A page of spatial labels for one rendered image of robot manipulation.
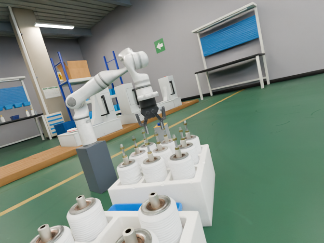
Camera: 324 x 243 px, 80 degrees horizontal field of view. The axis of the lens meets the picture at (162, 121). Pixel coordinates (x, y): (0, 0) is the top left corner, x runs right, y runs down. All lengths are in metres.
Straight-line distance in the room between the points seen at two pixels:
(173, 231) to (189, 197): 0.27
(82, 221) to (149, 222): 0.21
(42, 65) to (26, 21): 1.35
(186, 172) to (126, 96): 2.90
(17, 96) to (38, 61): 1.34
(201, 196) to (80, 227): 0.39
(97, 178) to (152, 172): 0.58
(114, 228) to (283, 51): 5.30
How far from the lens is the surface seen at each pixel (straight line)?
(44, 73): 7.40
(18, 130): 9.18
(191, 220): 0.55
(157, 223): 0.48
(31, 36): 7.70
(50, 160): 2.69
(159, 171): 0.78
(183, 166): 0.73
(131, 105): 3.54
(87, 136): 1.27
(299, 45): 5.53
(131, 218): 0.65
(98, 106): 3.27
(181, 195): 0.75
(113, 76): 1.18
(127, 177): 0.84
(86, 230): 0.63
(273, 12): 5.67
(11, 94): 6.84
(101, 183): 1.31
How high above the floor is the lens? 0.51
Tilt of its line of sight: 9 degrees down
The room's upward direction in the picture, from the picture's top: 15 degrees counter-clockwise
